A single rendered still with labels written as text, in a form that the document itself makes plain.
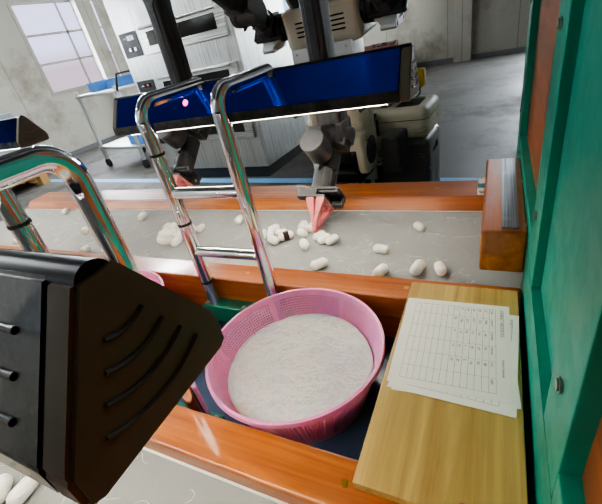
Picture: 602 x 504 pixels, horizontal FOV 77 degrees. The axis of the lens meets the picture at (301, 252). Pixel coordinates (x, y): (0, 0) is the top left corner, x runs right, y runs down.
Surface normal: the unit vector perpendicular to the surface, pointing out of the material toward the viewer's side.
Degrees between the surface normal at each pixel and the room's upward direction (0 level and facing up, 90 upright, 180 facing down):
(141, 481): 0
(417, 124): 90
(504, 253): 90
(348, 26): 98
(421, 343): 0
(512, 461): 0
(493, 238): 90
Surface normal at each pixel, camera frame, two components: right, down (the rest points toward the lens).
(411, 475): -0.20, -0.84
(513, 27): -0.47, 0.53
